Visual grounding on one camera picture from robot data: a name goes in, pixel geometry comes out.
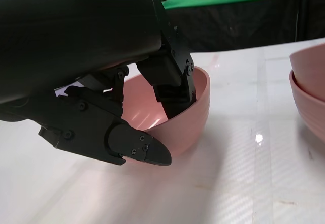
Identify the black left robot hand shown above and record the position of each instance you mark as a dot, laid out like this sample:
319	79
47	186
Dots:
76	31

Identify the pink plastic bowl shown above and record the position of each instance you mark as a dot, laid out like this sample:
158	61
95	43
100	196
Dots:
188	127
309	66
309	114

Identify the black table skirt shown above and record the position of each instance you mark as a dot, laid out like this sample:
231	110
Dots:
241	26

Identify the black vertical pole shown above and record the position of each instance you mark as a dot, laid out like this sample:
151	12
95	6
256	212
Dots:
304	10

